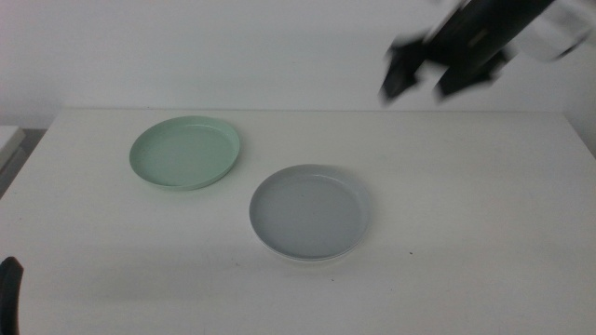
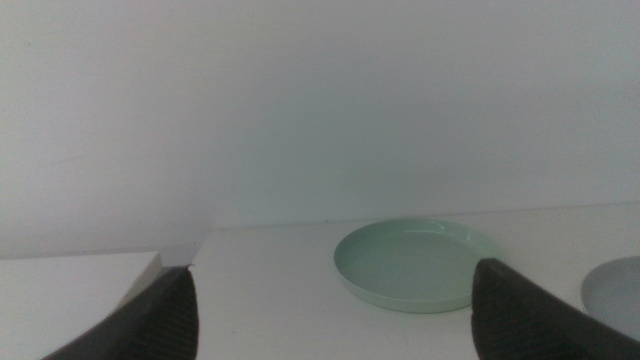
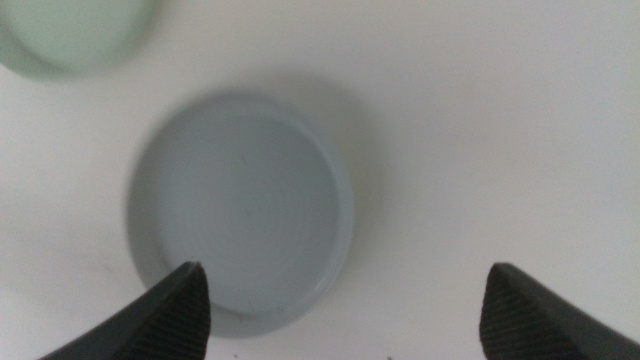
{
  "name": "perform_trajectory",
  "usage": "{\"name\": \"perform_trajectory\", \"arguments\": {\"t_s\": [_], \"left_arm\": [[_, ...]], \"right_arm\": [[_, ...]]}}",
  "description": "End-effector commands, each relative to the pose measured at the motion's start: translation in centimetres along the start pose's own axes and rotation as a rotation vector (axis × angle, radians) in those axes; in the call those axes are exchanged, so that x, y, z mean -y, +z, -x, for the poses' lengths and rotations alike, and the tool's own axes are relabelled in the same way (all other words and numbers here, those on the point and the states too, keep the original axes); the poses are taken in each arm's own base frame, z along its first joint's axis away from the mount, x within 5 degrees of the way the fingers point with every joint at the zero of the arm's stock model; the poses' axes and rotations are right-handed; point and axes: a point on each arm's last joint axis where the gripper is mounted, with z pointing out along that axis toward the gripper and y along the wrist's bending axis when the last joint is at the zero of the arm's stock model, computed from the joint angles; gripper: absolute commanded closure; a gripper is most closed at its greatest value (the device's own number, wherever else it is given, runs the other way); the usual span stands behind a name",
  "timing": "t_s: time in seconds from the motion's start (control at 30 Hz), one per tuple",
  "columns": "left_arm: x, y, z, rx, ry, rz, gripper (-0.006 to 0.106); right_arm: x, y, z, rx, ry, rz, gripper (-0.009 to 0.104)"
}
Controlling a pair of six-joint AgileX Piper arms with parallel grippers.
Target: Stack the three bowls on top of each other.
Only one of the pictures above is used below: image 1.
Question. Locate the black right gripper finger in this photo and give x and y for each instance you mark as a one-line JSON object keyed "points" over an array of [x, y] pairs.
{"points": [[400, 70], [465, 79]]}

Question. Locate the grey shallow bowl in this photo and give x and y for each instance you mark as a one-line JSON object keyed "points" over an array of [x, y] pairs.
{"points": [[307, 211]]}

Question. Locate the white shallow bowl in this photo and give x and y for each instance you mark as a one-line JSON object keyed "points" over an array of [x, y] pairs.
{"points": [[307, 259]]}

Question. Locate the green shallow bowl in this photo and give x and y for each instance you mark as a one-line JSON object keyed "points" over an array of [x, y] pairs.
{"points": [[184, 151]]}

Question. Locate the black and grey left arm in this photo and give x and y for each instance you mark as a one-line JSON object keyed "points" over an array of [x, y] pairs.
{"points": [[9, 298]]}

